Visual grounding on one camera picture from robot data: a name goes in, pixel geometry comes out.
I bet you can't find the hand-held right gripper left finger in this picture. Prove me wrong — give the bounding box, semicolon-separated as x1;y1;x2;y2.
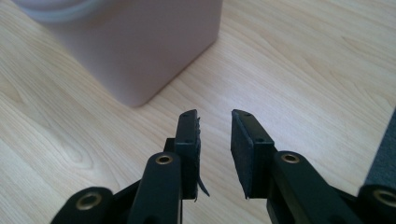
163;108;211;203

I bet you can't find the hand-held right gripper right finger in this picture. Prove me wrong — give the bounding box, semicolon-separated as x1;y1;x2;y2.
230;108;278;200

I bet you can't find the pale pink plastic container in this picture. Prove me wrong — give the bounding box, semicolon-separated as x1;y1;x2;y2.
11;0;224;108

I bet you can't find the dark grey foam pad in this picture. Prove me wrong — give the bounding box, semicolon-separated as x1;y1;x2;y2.
364;106;396;188

